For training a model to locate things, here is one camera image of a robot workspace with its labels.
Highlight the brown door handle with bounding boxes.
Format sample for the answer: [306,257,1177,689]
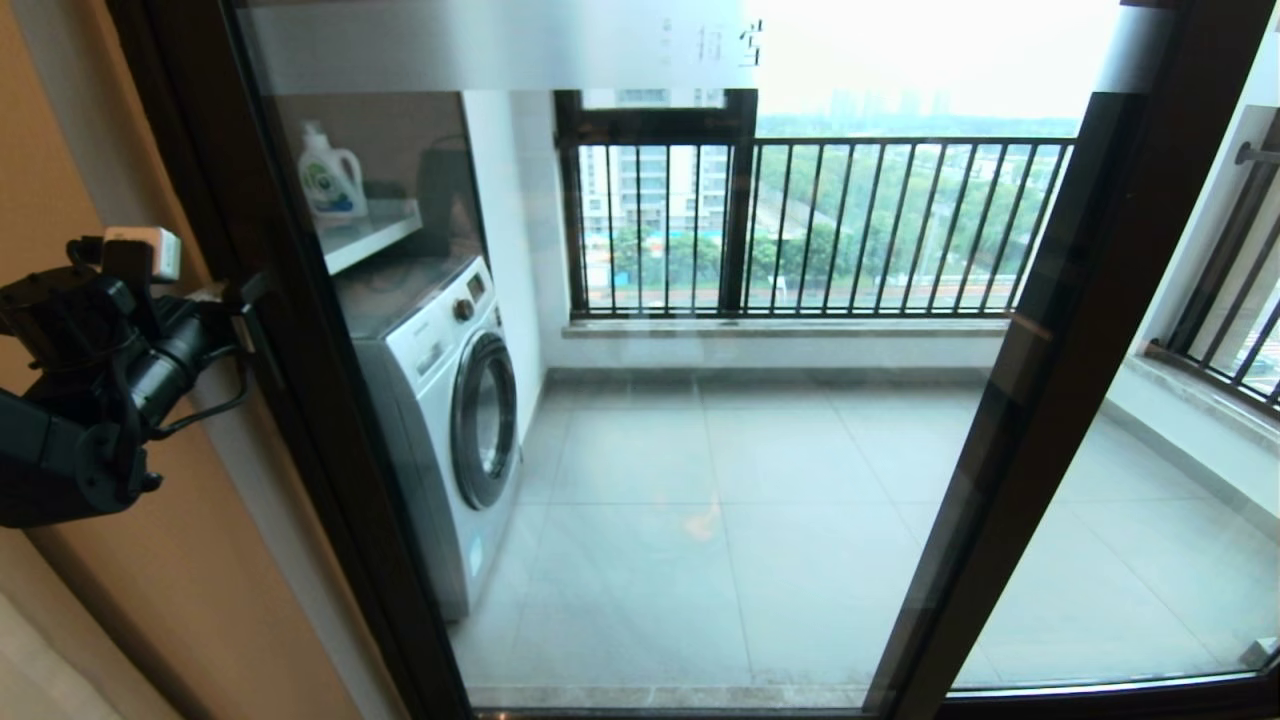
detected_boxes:
[240,268,293,307]

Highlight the dark brown glass sliding door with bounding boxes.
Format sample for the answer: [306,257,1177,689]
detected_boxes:
[140,0,1280,720]

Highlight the white shelf board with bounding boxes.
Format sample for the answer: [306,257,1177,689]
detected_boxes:
[320,198,423,276]

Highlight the white detergent bottle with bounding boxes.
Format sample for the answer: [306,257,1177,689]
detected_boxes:
[298,122,368,221]

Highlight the white front-load washing machine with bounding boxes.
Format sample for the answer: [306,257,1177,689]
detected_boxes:
[335,255,523,621]

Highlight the dark brown cabinet niche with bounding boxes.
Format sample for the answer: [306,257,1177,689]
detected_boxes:
[275,92,486,291]

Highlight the white curtain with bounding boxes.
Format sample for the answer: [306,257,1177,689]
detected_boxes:
[0,590,171,720]

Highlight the grey stone window sill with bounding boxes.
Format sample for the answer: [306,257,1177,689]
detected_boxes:
[1105,345,1280,456]
[562,316,1011,341]

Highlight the black balcony railing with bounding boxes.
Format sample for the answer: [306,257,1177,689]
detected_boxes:
[1150,110,1280,416]
[560,137,1077,319]

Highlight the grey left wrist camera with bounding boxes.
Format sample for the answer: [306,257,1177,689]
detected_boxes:
[100,226,183,284]

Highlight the dark balcony window frame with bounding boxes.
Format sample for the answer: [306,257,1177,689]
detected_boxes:
[553,90,758,319]

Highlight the brown sliding door frame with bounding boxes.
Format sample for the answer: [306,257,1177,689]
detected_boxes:
[865,90,1151,713]

